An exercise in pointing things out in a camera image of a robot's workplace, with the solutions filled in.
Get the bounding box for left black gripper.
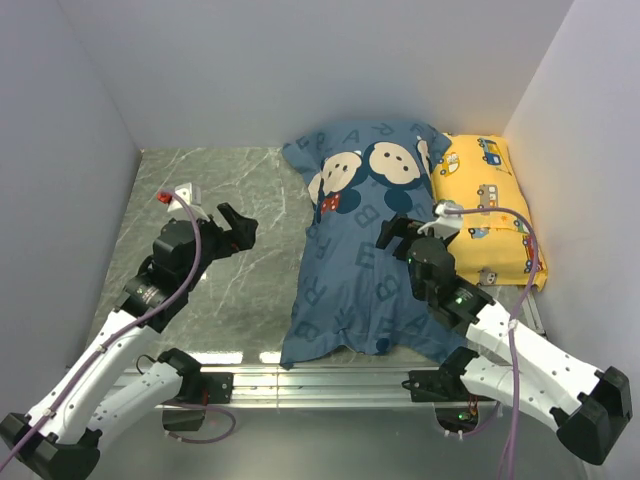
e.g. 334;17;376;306
181;202;257;291

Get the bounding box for blue cartoon pillowcase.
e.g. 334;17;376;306
280;120;466;368

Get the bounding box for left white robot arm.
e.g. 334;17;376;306
1;203;258;479

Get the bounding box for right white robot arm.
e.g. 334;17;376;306
376;208;633;465

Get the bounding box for yellow car print pillow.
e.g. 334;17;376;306
431;134;548;289

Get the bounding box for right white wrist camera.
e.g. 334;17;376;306
417;200;464;240

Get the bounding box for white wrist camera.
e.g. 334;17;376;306
417;200;464;240
156;182;207;219

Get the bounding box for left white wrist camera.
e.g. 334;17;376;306
156;182;207;219

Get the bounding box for aluminium mounting rail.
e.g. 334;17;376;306
202;364;438;409

